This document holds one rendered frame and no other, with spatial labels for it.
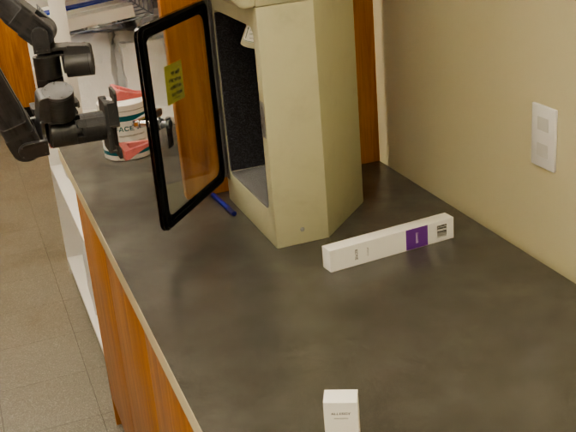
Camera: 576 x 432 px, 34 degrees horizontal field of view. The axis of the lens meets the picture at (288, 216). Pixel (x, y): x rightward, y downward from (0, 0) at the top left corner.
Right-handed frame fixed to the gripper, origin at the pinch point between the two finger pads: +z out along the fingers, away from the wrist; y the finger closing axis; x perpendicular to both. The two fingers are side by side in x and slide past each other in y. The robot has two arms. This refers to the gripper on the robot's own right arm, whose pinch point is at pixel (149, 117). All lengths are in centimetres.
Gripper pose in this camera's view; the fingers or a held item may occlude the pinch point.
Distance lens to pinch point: 187.4
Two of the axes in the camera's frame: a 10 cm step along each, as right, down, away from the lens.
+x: -3.5, -3.2, 8.8
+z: 9.3, -1.9, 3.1
